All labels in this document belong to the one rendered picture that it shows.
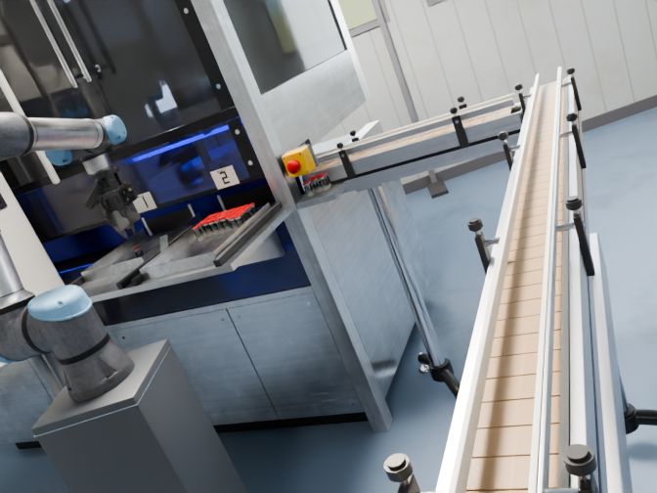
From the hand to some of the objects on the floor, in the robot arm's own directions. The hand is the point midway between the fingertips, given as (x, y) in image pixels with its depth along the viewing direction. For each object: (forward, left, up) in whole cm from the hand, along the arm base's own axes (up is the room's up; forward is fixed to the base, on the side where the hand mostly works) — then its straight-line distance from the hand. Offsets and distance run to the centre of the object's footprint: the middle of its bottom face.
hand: (126, 233), depth 189 cm
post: (+8, -50, -98) cm, 110 cm away
